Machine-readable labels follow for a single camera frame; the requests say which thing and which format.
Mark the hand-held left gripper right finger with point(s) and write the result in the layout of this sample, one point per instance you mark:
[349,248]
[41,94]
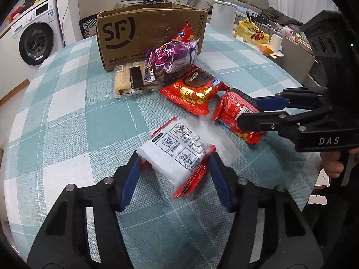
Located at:
[221,185]

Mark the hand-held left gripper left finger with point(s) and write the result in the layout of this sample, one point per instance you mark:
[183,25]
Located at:
[130,179]

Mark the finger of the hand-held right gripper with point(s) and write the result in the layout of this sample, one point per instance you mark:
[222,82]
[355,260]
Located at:
[269,103]
[260,122]

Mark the red packet black stripe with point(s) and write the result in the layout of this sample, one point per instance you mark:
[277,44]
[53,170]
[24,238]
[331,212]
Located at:
[230,109]

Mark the white packet red edges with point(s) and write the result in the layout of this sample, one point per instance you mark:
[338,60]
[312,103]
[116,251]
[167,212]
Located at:
[176,151]

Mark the red gold cookie packet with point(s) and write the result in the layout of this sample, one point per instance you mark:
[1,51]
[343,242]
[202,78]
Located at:
[193,95]

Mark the clear cracker pack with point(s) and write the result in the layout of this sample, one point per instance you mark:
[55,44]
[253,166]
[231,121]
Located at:
[123,80]

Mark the red chip bag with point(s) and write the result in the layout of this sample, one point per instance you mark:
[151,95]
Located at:
[186,35]

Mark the purple snack bag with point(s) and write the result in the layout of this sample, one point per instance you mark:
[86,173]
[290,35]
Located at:
[168,56]

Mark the brown cardboard box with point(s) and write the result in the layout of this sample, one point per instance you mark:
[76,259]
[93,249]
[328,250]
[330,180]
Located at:
[145,28]

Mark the person's right forearm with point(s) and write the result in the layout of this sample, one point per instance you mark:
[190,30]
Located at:
[336,218]

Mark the person's right hand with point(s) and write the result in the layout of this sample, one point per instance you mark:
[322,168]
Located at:
[332,165]

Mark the gray bench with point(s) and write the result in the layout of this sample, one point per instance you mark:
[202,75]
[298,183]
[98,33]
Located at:
[297,58]

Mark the orange wrapper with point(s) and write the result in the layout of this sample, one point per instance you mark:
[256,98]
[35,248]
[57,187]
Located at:
[266,49]

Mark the white paper cup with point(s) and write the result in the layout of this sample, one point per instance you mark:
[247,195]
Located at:
[275,42]

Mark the yellow plastic bag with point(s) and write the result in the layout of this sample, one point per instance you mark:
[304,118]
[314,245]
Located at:
[252,33]

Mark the teal checked tablecloth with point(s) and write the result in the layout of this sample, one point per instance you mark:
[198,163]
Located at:
[70,117]

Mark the dark green jacket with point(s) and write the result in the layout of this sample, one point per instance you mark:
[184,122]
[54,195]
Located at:
[280,16]

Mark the black white patterned basket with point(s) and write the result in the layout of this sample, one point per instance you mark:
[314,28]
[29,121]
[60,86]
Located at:
[87,26]

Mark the white washing machine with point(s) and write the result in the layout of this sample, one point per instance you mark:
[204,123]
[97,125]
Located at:
[36,44]

